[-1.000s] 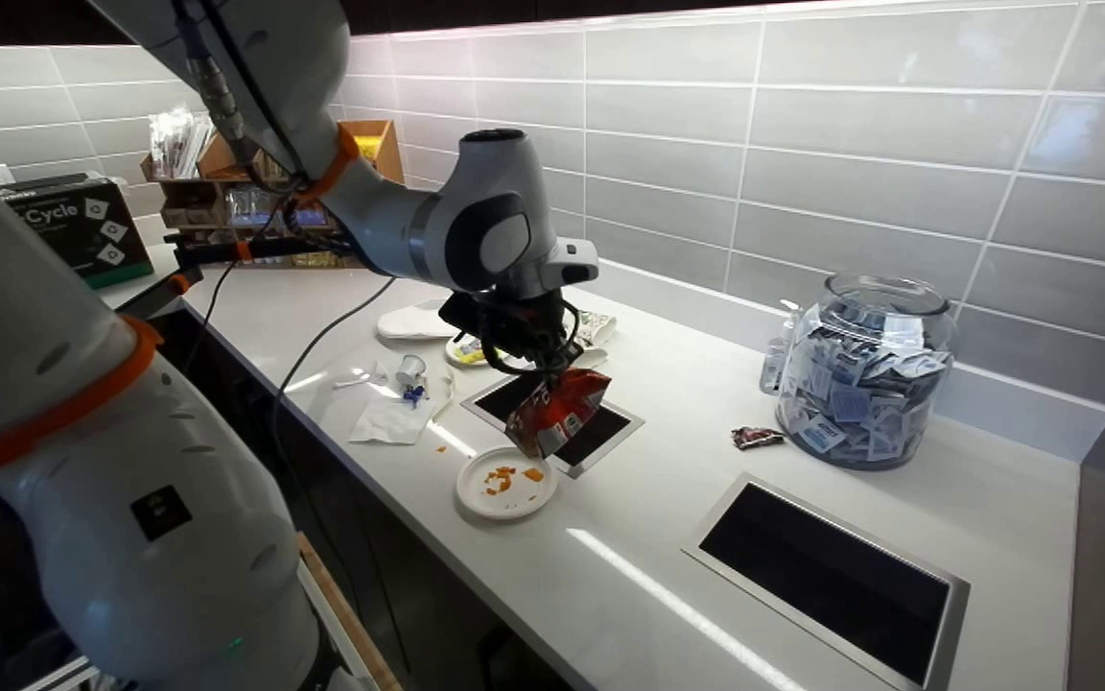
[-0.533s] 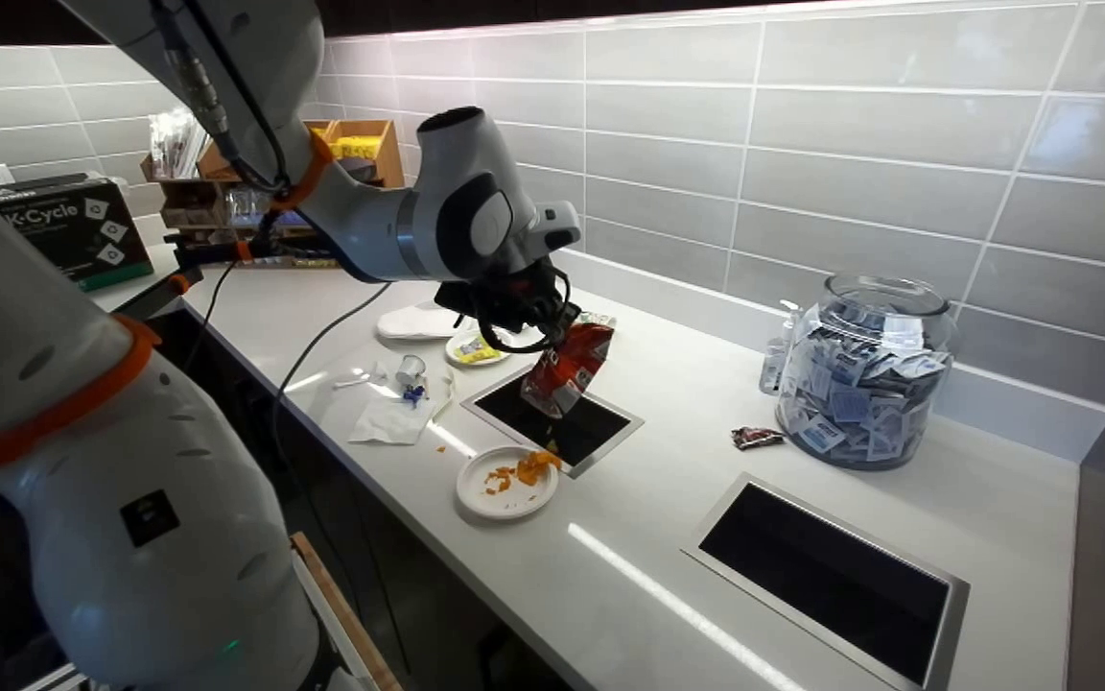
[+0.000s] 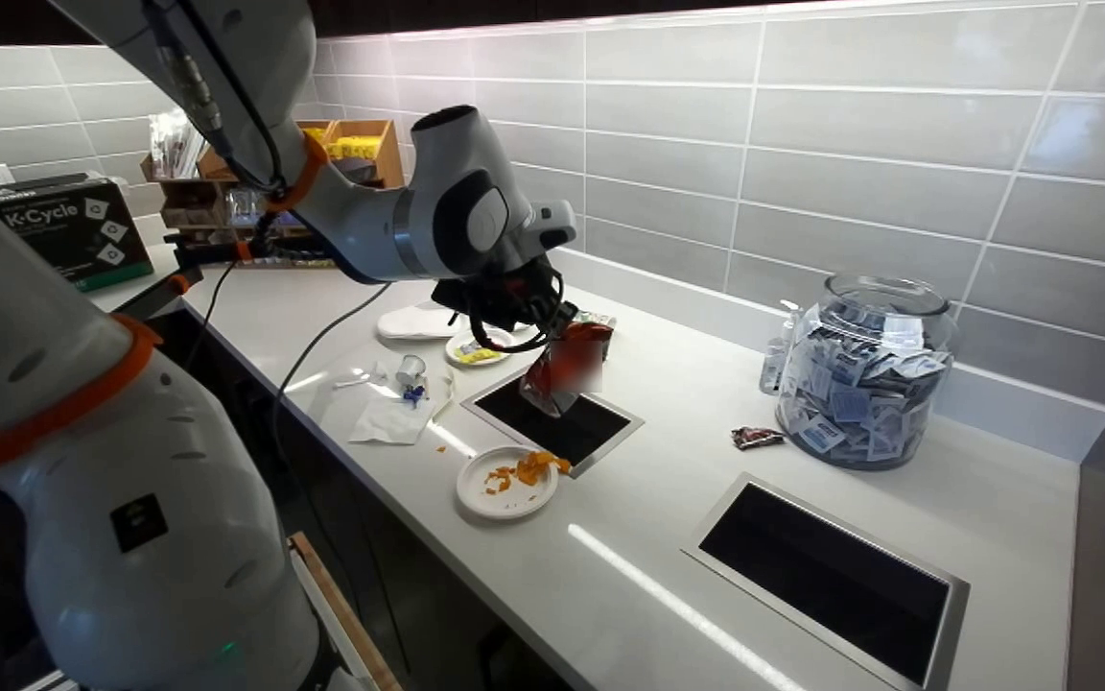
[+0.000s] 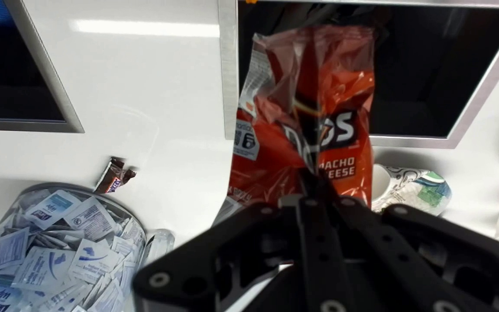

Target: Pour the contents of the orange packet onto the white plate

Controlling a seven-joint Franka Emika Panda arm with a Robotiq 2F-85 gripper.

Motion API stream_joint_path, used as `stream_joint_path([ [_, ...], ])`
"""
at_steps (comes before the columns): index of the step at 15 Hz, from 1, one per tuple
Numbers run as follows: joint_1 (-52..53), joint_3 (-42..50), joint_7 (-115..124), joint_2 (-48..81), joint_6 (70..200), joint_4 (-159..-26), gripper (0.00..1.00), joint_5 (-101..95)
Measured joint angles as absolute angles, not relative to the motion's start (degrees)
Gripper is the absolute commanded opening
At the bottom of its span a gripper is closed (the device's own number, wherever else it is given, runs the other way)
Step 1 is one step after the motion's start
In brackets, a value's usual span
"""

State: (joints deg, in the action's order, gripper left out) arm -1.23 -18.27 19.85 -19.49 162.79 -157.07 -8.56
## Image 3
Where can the wooden shelf crate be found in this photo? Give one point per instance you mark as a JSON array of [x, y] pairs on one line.
[[366, 155]]

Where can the wooden drawer box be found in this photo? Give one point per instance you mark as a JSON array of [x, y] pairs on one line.
[[343, 608]]

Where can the glass jar of blue packets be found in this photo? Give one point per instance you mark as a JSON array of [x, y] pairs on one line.
[[863, 369]]

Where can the white paper plate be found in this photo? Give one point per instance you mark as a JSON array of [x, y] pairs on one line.
[[499, 484]]

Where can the white crumpled bag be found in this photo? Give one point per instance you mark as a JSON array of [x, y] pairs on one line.
[[175, 144]]

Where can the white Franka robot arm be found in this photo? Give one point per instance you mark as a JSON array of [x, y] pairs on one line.
[[95, 425]]

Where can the small clear spray bottle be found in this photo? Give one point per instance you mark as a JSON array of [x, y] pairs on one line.
[[778, 352]]

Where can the orange chip packet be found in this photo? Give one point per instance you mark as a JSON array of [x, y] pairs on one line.
[[569, 369]]

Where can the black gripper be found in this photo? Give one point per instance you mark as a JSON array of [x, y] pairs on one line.
[[510, 292]]

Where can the orange chip crumb cluster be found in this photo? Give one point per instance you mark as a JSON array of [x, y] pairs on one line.
[[520, 475]]

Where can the dark green cardboard box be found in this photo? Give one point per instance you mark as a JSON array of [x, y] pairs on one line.
[[74, 233]]

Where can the small dark candy wrapper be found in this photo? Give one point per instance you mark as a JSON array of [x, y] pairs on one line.
[[759, 441]]

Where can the steel-framed counter opening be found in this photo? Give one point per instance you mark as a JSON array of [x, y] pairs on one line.
[[827, 580], [560, 425]]

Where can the clear plastic bag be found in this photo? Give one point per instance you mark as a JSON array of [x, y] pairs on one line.
[[366, 407]]

